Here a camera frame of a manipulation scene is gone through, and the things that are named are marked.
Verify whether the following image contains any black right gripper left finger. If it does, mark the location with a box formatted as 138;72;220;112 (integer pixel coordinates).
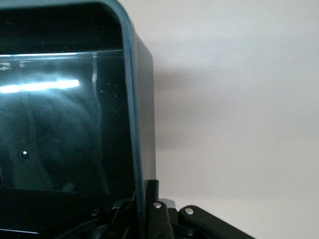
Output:
39;193;142;239

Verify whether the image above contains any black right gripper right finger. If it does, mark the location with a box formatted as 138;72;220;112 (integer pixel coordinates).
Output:
146;179;255;239

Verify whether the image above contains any black plastic box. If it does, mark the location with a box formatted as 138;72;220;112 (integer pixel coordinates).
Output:
0;0;160;239

